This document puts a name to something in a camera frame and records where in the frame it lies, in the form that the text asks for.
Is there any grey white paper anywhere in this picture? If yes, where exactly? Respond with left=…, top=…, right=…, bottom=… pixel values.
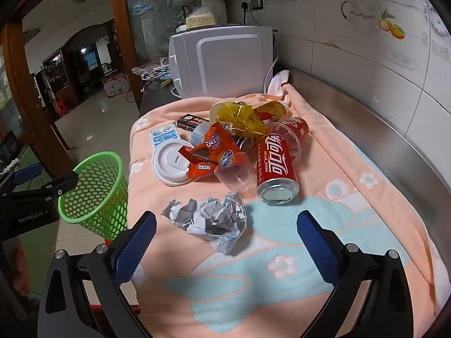
left=161, top=192, right=248, bottom=256

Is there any green mesh plastic basket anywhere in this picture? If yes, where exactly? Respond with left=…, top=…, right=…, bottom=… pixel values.
left=58, top=151, right=129, bottom=246

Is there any blue white plastic packet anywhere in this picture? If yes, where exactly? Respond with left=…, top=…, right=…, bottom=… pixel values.
left=150, top=125, right=179, bottom=150

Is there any white plastic cup lid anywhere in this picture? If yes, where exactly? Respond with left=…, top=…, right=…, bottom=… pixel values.
left=151, top=143, right=198, bottom=186

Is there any red cola can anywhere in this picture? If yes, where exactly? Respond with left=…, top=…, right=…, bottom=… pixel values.
left=256, top=133, right=300, bottom=205

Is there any clear plastic bag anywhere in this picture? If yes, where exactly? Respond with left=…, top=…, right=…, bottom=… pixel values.
left=132, top=58, right=170, bottom=77

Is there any blue white drink can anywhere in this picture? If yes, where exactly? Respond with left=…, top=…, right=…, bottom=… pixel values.
left=190, top=123, right=214, bottom=147

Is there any television screen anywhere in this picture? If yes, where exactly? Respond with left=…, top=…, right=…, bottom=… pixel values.
left=79, top=46, right=98, bottom=70

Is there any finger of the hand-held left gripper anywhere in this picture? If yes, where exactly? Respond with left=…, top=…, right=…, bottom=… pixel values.
left=10, top=171, right=80, bottom=205
left=0, top=163, right=42, bottom=188

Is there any orange label plastic bottle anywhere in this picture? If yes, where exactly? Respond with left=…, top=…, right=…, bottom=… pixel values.
left=253, top=100, right=291, bottom=124

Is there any teapot fruit wall decal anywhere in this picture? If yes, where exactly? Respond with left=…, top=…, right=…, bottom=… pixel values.
left=340, top=0, right=451, bottom=75

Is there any pink patterned box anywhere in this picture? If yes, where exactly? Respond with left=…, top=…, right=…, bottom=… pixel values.
left=102, top=73, right=129, bottom=98

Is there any glass window pane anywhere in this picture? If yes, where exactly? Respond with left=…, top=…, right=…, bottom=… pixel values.
left=125, top=0, right=188, bottom=65

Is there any white cylindrical appliance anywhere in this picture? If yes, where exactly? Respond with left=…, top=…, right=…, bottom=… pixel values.
left=202, top=0, right=228, bottom=25

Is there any bag of dry noodles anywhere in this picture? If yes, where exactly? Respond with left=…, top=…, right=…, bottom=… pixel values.
left=185, top=0, right=218, bottom=31

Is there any peach printed blanket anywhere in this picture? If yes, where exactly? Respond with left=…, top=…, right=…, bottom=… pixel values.
left=127, top=84, right=449, bottom=338

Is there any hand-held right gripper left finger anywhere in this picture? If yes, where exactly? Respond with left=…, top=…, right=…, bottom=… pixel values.
left=37, top=211, right=157, bottom=338

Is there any wooden door post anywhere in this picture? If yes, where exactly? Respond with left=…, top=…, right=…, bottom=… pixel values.
left=0, top=23, right=70, bottom=181
left=109, top=0, right=143, bottom=101

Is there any dark wooden cabinet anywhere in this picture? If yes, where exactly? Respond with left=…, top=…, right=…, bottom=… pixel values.
left=33, top=49, right=77, bottom=110

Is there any white cloth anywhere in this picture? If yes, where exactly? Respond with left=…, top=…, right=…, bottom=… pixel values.
left=266, top=70, right=291, bottom=98

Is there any clear plastic cup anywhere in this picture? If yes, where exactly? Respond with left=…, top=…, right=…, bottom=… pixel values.
left=264, top=123, right=303, bottom=164
left=214, top=151, right=258, bottom=193

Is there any small orange snack packet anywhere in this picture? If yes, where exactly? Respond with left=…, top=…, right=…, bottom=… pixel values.
left=186, top=162, right=218, bottom=181

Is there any white paper cup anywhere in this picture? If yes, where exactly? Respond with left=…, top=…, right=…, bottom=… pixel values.
left=209, top=102, right=233, bottom=131

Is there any yellow cellophane wrapper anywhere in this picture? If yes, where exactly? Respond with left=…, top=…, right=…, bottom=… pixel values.
left=211, top=101, right=270, bottom=139

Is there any white microwave oven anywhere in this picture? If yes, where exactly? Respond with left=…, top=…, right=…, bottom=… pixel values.
left=168, top=25, right=276, bottom=100

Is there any white power cable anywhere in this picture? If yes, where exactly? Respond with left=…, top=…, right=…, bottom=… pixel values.
left=251, top=3, right=280, bottom=93

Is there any large orange snack wrapper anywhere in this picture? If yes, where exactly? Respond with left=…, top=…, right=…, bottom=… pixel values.
left=178, top=123, right=249, bottom=171

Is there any red label plastic bottle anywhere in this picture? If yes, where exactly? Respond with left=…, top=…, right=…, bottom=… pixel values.
left=278, top=117, right=310, bottom=140

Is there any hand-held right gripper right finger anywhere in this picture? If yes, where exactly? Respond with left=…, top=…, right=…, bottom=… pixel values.
left=296, top=210, right=415, bottom=338

